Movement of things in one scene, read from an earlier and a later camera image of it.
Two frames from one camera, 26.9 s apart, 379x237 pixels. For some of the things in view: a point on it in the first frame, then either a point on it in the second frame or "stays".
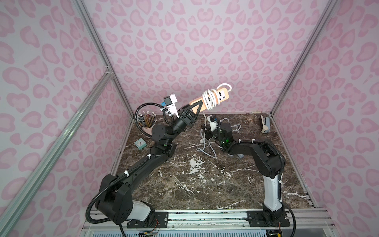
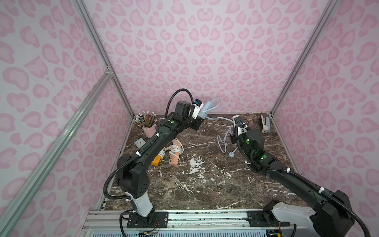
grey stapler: x=266 y=123 stays
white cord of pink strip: x=211 y=98 → x=176 y=148
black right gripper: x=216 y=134 → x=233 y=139
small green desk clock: x=140 y=143 stays
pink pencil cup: x=148 y=130 stays
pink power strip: x=223 y=94 → x=174 y=153
